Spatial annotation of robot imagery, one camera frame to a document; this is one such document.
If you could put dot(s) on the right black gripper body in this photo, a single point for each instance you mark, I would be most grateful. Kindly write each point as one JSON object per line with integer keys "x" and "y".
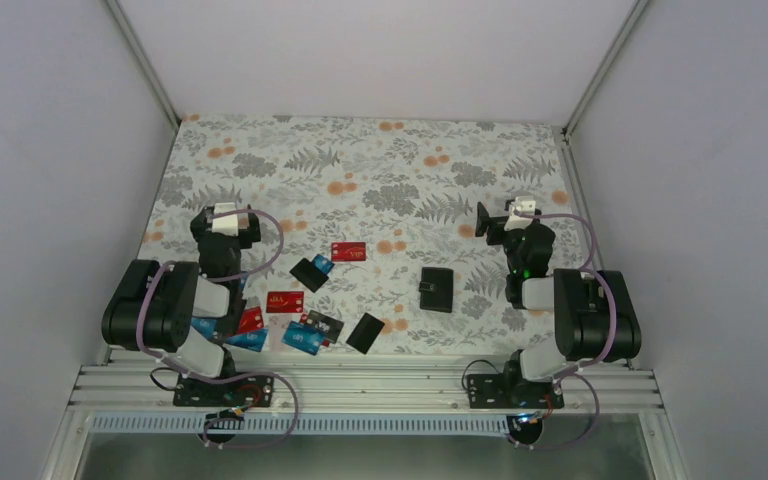
{"x": 515, "y": 261}

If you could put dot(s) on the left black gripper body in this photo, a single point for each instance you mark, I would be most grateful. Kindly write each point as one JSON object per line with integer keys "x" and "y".
{"x": 250, "y": 234}

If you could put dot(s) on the black card holder wallet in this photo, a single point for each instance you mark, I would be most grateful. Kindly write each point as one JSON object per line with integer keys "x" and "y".
{"x": 436, "y": 288}

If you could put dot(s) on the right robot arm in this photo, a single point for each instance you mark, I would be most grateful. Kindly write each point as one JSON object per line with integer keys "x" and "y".
{"x": 594, "y": 318}

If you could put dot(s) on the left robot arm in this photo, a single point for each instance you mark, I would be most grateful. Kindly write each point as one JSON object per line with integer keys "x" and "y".
{"x": 180, "y": 313}

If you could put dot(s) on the red card lower left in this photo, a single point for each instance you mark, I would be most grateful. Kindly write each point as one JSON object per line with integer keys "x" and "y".
{"x": 251, "y": 320}

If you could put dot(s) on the blue card far left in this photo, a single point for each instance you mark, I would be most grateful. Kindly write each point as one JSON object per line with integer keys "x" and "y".
{"x": 205, "y": 326}

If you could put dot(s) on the red card centre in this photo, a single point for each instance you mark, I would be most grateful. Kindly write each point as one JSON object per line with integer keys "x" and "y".
{"x": 285, "y": 302}

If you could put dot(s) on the blue card lower left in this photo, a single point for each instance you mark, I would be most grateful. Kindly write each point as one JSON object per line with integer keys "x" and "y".
{"x": 252, "y": 340}

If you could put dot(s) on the blue card under black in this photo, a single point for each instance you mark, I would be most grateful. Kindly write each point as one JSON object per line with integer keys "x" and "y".
{"x": 323, "y": 264}

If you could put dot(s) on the blue card lower centre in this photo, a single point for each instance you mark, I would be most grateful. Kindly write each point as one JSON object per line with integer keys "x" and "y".
{"x": 304, "y": 338}

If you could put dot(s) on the red VIP card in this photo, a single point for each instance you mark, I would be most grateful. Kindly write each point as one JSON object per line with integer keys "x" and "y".
{"x": 348, "y": 251}

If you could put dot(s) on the black patterned card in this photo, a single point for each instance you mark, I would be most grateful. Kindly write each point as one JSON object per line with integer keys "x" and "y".
{"x": 330, "y": 327}

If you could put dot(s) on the floral patterned table mat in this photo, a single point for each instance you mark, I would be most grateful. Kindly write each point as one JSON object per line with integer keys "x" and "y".
{"x": 407, "y": 188}

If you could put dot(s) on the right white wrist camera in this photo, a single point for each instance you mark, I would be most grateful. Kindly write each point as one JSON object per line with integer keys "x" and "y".
{"x": 521, "y": 206}

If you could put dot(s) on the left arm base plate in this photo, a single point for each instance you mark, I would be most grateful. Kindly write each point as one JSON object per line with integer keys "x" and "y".
{"x": 251, "y": 391}

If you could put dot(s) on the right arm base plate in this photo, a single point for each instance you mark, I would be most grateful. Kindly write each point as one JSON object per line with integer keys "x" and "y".
{"x": 494, "y": 392}

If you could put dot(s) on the aluminium rail frame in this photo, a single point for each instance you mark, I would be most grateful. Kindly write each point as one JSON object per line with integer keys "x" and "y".
{"x": 355, "y": 383}

